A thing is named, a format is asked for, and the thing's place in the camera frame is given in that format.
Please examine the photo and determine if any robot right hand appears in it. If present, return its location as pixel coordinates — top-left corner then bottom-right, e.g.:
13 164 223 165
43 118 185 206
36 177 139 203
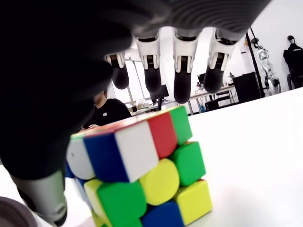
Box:
0 0 273 227

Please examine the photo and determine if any multicoloured Rubik's cube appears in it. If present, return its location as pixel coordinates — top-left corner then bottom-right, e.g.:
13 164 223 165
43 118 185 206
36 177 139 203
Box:
65 105 213 227

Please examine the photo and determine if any dark brown round plate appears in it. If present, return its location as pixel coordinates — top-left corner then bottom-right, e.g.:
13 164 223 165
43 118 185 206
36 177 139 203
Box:
0 196 38 227

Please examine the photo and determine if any seated person in black shirt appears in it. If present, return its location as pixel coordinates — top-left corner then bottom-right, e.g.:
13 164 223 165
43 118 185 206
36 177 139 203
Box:
81 88 132 131

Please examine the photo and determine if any black computer monitor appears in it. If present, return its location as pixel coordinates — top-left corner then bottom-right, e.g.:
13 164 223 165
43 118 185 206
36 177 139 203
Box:
149 84 170 112

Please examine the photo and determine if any small black monitor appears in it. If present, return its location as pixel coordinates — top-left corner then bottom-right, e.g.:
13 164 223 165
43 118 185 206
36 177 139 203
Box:
196 73 206 87

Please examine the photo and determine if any long white workbench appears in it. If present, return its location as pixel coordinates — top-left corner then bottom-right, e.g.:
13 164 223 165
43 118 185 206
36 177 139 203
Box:
127 85 237 116

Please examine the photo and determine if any black cabinet box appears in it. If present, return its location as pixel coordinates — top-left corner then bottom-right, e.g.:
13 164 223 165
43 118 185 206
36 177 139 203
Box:
233 72 265 104

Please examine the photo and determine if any black gantry pole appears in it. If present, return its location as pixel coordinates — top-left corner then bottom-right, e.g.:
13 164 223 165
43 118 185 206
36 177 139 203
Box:
245 27 265 97

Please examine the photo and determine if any silver humanoid robot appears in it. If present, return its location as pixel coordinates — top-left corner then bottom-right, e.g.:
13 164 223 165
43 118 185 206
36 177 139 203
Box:
258 46 282 95

